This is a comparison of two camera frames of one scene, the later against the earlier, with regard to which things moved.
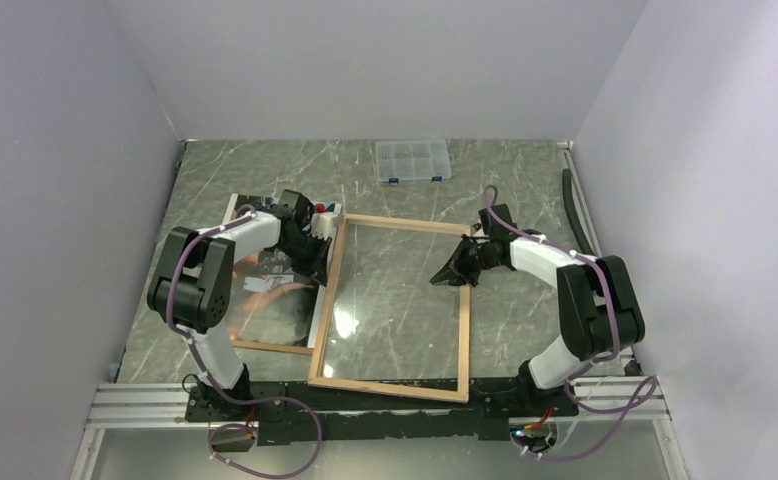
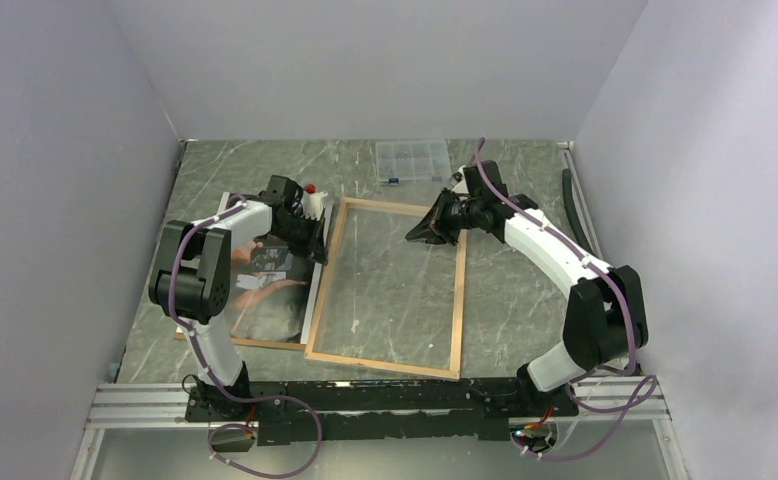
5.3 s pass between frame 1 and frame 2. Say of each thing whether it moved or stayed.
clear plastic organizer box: stayed
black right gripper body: moved
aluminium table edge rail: stayed
